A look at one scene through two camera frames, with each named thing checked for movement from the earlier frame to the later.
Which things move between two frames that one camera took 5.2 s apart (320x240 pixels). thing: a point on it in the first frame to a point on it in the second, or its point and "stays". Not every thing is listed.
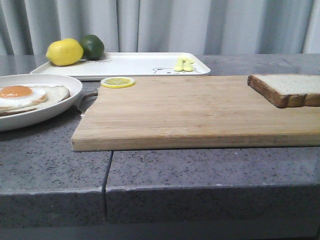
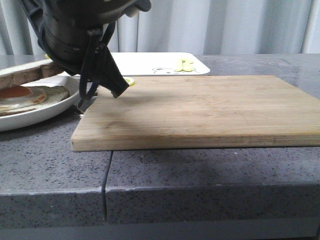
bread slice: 287,90 to 17,75
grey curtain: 211,27 stays
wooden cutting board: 187,112 stays
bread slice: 55,94 stays
